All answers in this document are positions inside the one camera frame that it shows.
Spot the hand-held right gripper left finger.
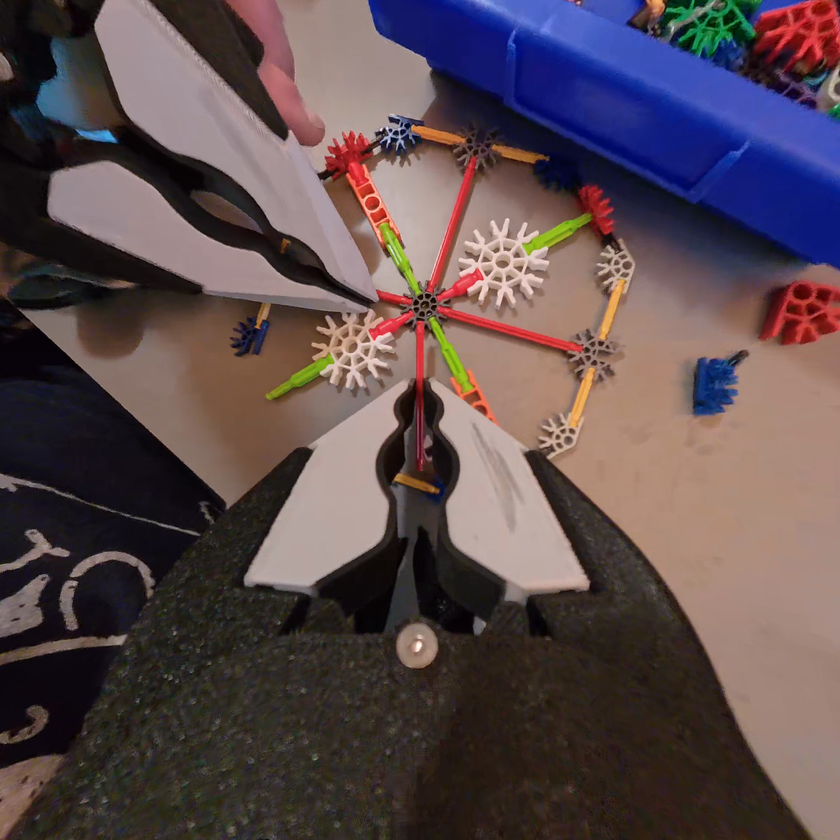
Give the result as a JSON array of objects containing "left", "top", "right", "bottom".
[{"left": 244, "top": 379, "right": 418, "bottom": 599}]

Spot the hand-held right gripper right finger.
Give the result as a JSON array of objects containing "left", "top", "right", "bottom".
[{"left": 423, "top": 379, "right": 592, "bottom": 601}]

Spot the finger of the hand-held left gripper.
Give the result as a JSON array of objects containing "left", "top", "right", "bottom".
[
  {"left": 95, "top": 0, "right": 380, "bottom": 304},
  {"left": 47, "top": 161, "right": 374, "bottom": 315}
]

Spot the red toy rod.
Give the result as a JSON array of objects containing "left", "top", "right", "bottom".
[{"left": 415, "top": 322, "right": 428, "bottom": 472}]

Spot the colourful toy wheel model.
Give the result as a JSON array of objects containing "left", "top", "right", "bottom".
[{"left": 230, "top": 115, "right": 636, "bottom": 460}]

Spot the blue plastic bin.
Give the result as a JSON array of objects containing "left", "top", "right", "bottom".
[{"left": 367, "top": 0, "right": 840, "bottom": 270}]

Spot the pile of colourful toy pieces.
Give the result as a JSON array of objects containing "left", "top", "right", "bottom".
[{"left": 630, "top": 0, "right": 840, "bottom": 119}]

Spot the person's left hand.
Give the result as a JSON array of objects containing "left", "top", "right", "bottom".
[{"left": 226, "top": 0, "right": 326, "bottom": 147}]

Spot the black printed t-shirt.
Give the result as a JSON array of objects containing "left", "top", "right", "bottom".
[{"left": 0, "top": 328, "right": 227, "bottom": 818}]

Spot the red toy connector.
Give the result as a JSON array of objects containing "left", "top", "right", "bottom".
[{"left": 760, "top": 281, "right": 840, "bottom": 346}]

